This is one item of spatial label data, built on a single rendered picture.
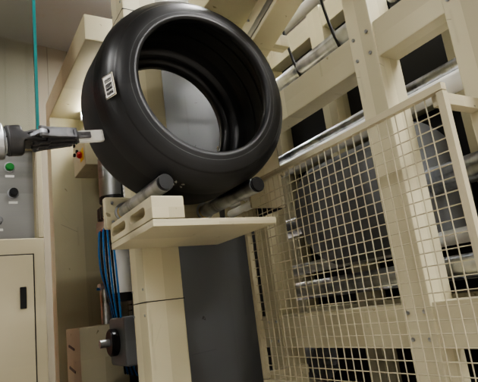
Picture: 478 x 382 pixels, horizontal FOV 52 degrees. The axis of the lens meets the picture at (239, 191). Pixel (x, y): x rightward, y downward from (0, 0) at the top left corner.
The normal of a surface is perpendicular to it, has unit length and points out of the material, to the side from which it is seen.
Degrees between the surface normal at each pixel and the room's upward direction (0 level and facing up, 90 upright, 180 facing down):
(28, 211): 90
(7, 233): 90
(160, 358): 90
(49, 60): 90
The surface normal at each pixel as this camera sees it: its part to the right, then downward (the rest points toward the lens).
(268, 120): 0.65, -0.18
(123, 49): 0.33, -0.31
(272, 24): 0.27, 0.84
